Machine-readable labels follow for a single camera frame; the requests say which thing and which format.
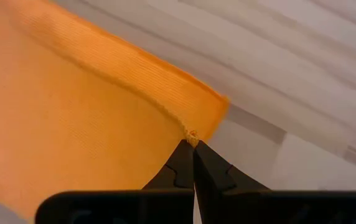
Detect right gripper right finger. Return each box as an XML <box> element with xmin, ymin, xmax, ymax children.
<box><xmin>192</xmin><ymin>139</ymin><xmax>356</xmax><ymax>224</ymax></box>

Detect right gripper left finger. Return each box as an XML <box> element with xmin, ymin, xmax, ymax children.
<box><xmin>34</xmin><ymin>139</ymin><xmax>195</xmax><ymax>224</ymax></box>

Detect orange microfiber towel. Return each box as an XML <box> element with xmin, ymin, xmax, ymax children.
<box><xmin>0</xmin><ymin>0</ymin><xmax>231</xmax><ymax>223</ymax></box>

